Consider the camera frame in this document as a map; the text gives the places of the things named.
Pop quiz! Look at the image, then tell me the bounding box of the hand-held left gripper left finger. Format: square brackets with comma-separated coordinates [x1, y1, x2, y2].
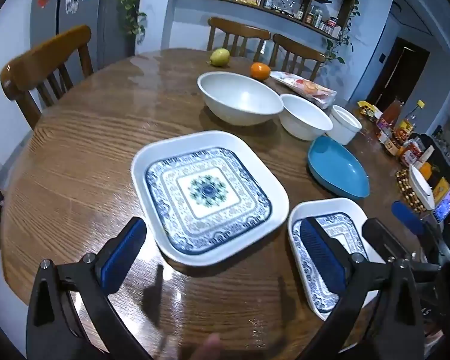
[25, 217, 152, 360]

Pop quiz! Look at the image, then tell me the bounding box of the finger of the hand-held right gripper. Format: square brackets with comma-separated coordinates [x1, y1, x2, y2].
[362, 217, 417, 267]
[391, 200, 441, 250]

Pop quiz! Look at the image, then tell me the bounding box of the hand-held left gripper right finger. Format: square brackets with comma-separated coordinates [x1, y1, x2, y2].
[299, 217, 426, 360]

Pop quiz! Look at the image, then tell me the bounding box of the small square patterned plate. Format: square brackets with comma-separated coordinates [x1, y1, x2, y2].
[287, 197, 389, 321]

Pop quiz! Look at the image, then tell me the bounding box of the blue oval dish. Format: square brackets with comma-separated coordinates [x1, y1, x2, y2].
[307, 135, 371, 200]

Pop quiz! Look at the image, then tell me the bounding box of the large square patterned plate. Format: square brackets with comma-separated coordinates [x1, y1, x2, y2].
[130, 130, 290, 267]

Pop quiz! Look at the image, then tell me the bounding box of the small white cup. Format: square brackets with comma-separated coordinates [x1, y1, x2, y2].
[326, 105, 362, 146]

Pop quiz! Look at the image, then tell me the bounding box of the medium white bowl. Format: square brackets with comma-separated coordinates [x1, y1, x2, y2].
[278, 94, 334, 142]

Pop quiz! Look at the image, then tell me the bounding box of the large white bowl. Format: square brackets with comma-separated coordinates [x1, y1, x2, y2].
[197, 71, 284, 127]

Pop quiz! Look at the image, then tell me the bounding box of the person's left hand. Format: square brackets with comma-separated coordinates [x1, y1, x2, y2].
[200, 333, 223, 360]

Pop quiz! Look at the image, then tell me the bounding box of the wooden bead mat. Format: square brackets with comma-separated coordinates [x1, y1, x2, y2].
[395, 170, 427, 215]

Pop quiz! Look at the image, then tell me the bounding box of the white oval dish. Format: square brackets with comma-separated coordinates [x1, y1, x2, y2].
[409, 165, 436, 211]

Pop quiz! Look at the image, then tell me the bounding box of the phone with lit screen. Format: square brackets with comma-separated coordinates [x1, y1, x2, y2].
[433, 181, 450, 223]

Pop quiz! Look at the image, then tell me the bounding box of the red white packet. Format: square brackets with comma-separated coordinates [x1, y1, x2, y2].
[399, 139, 426, 166]

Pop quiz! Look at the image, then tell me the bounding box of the yellow cap oil bottle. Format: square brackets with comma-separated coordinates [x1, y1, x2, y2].
[394, 100, 425, 147]

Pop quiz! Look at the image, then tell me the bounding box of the yellow snack packet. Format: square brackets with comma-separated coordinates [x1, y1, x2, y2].
[357, 100, 383, 122]

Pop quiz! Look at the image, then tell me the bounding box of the dark wooden door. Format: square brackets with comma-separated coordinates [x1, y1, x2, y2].
[367, 35, 431, 110]

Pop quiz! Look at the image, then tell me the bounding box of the white snack bag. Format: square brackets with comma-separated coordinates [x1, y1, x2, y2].
[269, 70, 337, 110]

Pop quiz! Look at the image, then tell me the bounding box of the small hanging vine plant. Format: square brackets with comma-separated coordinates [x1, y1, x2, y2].
[324, 0, 366, 64]

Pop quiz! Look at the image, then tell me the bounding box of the orange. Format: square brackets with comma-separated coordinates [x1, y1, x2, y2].
[250, 62, 271, 81]

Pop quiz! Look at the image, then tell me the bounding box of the wooden chair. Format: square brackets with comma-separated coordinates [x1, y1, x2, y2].
[269, 34, 327, 82]
[207, 17, 272, 61]
[0, 24, 94, 130]

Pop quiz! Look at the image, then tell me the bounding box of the row of jars and bottles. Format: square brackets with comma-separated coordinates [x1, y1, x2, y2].
[182, 0, 355, 38]

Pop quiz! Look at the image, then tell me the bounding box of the green pear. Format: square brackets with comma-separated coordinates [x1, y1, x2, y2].
[209, 47, 231, 68]

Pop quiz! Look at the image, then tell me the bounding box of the grey refrigerator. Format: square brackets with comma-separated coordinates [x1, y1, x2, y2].
[30, 0, 143, 70]

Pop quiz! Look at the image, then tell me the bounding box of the trailing green plant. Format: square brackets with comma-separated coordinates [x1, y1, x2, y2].
[116, 0, 151, 38]

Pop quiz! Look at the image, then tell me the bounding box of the wooden wall shelf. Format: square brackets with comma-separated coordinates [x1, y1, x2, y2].
[172, 0, 366, 42]

